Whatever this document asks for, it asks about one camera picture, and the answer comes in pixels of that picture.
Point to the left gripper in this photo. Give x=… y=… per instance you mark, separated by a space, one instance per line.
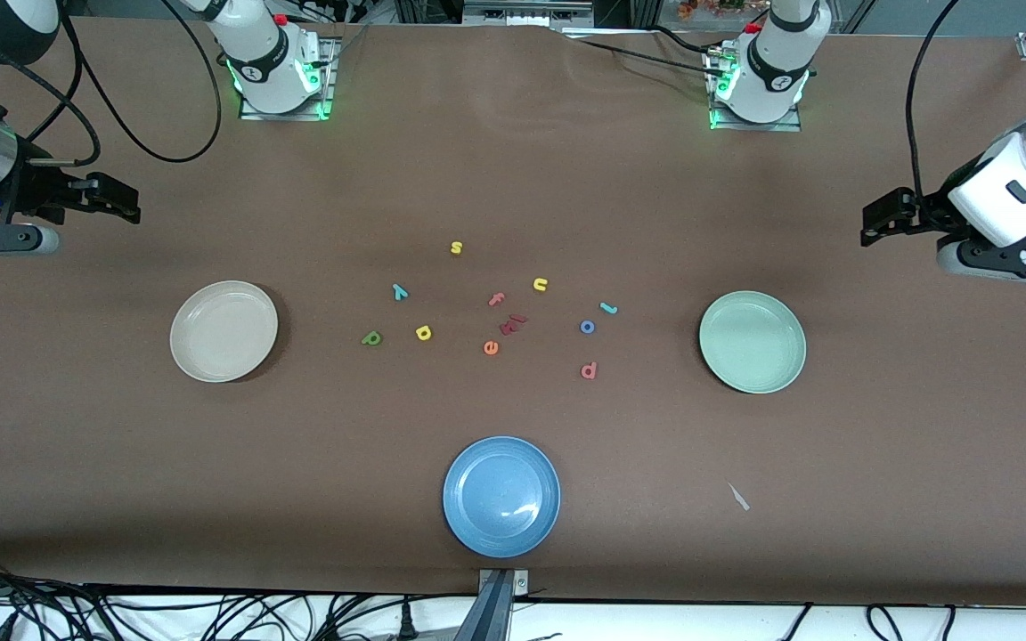
x=930 y=214

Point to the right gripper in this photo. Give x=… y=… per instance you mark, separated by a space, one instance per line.
x=35 y=188

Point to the green foam letter p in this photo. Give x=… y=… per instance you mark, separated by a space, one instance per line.
x=371 y=338

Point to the teal foam letter y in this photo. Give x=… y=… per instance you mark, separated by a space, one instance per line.
x=399 y=291

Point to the pink foam letter d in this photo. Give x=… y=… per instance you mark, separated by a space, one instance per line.
x=589 y=369

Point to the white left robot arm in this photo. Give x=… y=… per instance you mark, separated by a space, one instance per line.
x=780 y=71

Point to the beige round plate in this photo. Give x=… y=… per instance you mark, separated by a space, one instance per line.
x=223 y=331

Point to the green round plate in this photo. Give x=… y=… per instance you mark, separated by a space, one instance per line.
x=753 y=342

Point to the orange dried flowers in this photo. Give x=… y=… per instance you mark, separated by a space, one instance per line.
x=700 y=9

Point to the white paper scrap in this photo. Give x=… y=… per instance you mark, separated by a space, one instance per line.
x=738 y=497

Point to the brown table cover sheet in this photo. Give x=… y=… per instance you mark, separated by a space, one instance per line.
x=513 y=160

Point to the pink foam letter f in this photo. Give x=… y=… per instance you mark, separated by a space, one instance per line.
x=496 y=299

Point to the white labelled box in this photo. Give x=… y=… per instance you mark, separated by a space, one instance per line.
x=522 y=13

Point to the blue round plate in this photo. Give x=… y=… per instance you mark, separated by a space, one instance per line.
x=501 y=497

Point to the black power plug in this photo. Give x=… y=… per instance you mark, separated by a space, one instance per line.
x=406 y=623

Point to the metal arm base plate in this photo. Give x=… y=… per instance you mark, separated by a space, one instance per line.
x=328 y=80
x=789 y=126

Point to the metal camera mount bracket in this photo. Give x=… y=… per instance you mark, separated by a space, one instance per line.
x=497 y=614

